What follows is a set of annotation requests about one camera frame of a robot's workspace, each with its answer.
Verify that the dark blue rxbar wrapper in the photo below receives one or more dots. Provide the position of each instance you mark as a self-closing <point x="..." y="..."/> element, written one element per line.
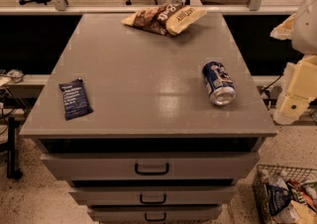
<point x="75" y="101"/>

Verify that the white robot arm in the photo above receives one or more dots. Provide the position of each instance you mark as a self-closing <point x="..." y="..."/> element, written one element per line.
<point x="304" y="33"/>

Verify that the blue soda can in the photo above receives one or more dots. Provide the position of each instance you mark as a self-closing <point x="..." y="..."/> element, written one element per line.
<point x="219" y="85"/>

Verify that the brown and cream chip bag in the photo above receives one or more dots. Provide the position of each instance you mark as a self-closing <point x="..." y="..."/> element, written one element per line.
<point x="166" y="20"/>

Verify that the red snack bag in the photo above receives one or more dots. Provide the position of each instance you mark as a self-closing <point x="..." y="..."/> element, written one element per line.
<point x="299" y="194"/>

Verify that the dark blue snack bag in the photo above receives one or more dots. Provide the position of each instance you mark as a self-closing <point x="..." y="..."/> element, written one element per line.
<point x="278" y="198"/>

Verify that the grey drawer cabinet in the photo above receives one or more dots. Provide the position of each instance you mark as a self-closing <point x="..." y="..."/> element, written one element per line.
<point x="150" y="107"/>

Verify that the black stand leg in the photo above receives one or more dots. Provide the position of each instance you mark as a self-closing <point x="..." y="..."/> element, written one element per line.
<point x="12" y="171"/>

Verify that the wire basket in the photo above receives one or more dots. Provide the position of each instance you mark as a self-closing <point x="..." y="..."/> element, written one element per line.
<point x="260" y="191"/>

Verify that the black middle drawer handle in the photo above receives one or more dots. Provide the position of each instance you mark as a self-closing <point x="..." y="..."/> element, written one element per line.
<point x="152" y="199"/>

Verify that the black drawer handle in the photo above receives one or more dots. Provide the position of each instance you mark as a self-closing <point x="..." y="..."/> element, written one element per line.
<point x="146" y="170"/>
<point x="152" y="199"/>
<point x="155" y="217"/>

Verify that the black top drawer handle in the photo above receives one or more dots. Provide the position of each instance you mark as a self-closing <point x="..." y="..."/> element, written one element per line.
<point x="146" y="170"/>

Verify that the black bottom drawer handle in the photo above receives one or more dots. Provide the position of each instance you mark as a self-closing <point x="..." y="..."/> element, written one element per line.
<point x="155" y="217"/>

